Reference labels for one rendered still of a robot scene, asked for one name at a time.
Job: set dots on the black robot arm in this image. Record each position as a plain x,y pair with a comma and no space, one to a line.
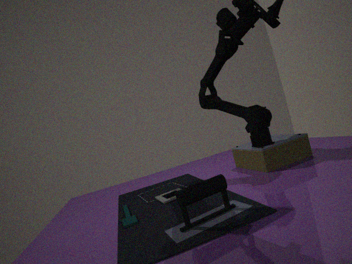
258,118

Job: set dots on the grey square tile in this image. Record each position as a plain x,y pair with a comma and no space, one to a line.
167,196

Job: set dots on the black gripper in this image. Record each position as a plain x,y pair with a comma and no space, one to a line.
269,17

